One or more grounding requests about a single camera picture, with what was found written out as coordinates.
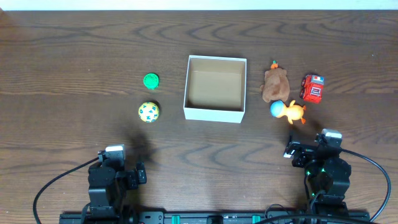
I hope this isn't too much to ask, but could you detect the red toy fire truck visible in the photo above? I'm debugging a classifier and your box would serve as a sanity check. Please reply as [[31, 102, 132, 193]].
[[300, 75, 325, 104]]

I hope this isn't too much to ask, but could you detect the brown plush bear toy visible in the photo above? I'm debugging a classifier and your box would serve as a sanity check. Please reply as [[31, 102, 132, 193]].
[[260, 60, 290, 103]]

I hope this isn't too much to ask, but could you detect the green ribbed plastic wheel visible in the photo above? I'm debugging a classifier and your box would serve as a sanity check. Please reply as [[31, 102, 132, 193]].
[[143, 73, 160, 90]]

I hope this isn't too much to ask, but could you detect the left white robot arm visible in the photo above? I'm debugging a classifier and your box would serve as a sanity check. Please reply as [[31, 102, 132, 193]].
[[80, 145, 147, 223]]

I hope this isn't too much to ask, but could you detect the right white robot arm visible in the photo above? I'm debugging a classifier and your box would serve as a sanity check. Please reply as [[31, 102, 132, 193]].
[[284, 129, 351, 215]]

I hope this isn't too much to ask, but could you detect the yellow ball with blue letters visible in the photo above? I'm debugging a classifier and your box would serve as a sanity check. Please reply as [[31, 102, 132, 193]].
[[138, 102, 160, 123]]

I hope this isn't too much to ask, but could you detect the orange duck with blue head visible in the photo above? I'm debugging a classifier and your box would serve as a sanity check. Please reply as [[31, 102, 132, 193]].
[[270, 100, 307, 124]]

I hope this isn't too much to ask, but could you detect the white cardboard box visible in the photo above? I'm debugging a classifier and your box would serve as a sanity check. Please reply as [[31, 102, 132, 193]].
[[183, 55, 247, 123]]

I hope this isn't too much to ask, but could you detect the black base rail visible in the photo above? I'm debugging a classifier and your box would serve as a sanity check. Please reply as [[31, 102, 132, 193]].
[[59, 210, 370, 224]]

